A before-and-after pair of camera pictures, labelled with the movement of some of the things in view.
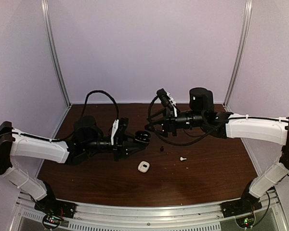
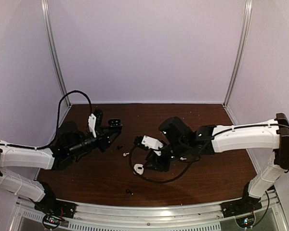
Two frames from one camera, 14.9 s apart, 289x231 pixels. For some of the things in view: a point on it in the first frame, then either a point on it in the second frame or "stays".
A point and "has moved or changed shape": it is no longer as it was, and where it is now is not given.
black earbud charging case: (142, 136) has moved or changed shape
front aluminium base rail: (147, 215) stays
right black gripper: (168, 121) to (159, 165)
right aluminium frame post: (227, 102) stays
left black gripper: (121, 143) to (102, 135)
